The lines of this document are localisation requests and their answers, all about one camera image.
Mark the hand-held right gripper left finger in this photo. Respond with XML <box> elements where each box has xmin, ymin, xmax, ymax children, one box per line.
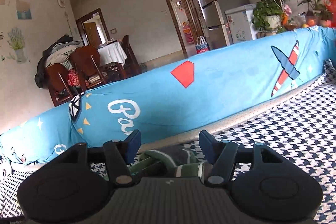
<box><xmin>64</xmin><ymin>130</ymin><xmax>142</xmax><ymax>186</ymax></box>

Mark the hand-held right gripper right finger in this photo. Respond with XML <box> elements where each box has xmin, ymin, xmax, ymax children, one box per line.
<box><xmin>199</xmin><ymin>130</ymin><xmax>282</xmax><ymax>186</ymax></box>

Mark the green brown striped t-shirt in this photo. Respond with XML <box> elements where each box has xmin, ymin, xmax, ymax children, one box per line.
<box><xmin>91</xmin><ymin>148</ymin><xmax>238</xmax><ymax>183</ymax></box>

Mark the blue printed sofa cover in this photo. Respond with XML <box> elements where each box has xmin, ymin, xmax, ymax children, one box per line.
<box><xmin>0</xmin><ymin>25</ymin><xmax>336</xmax><ymax>170</ymax></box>

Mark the houndstooth sofa mat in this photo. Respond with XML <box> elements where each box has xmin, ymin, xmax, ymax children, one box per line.
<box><xmin>0</xmin><ymin>59</ymin><xmax>336</xmax><ymax>224</ymax></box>

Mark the dark wooden chair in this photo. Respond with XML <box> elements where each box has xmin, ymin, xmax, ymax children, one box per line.
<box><xmin>121</xmin><ymin>34</ymin><xmax>143</xmax><ymax>77</ymax></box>

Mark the red floral cushion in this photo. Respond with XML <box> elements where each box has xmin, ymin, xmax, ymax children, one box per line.
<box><xmin>67</xmin><ymin>69</ymin><xmax>80</xmax><ymax>87</ymax></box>

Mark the table with white cloth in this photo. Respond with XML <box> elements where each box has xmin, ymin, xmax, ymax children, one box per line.
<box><xmin>97</xmin><ymin>41</ymin><xmax>128</xmax><ymax>66</ymax></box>

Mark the striped tote bag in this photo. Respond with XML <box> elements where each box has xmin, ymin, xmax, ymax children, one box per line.
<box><xmin>195</xmin><ymin>36</ymin><xmax>210</xmax><ymax>55</ymax></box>

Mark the brown wooden chair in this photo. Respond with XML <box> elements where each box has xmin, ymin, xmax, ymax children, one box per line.
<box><xmin>69</xmin><ymin>45</ymin><xmax>109</xmax><ymax>88</ymax></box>
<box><xmin>45</xmin><ymin>63</ymin><xmax>74</xmax><ymax>107</ymax></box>

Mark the pile of jackets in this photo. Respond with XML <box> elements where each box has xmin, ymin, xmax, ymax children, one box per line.
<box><xmin>35</xmin><ymin>35</ymin><xmax>83</xmax><ymax>88</ymax></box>

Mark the white chest freezer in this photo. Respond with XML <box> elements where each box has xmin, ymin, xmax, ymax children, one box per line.
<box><xmin>224</xmin><ymin>4</ymin><xmax>257</xmax><ymax>45</ymax></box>

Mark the silver refrigerator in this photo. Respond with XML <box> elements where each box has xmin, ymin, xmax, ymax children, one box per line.
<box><xmin>188</xmin><ymin>0</ymin><xmax>250</xmax><ymax>52</ymax></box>

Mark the red plastic bag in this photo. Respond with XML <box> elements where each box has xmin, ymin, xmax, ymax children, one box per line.
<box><xmin>324</xmin><ymin>0</ymin><xmax>336</xmax><ymax>28</ymax></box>

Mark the narrow wooden door frame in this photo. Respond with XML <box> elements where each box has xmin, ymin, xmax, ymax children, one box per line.
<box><xmin>75</xmin><ymin>8</ymin><xmax>111</xmax><ymax>48</ymax></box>

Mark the wide wooden door frame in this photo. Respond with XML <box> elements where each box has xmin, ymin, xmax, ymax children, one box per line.
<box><xmin>160</xmin><ymin>0</ymin><xmax>206</xmax><ymax>58</ymax></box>

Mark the lavender wall sticker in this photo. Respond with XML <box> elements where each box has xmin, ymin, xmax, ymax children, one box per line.
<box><xmin>7</xmin><ymin>27</ymin><xmax>28</xmax><ymax>63</ymax></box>

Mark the wall poster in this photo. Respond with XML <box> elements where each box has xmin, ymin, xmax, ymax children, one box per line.
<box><xmin>16</xmin><ymin>0</ymin><xmax>32</xmax><ymax>20</ymax></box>

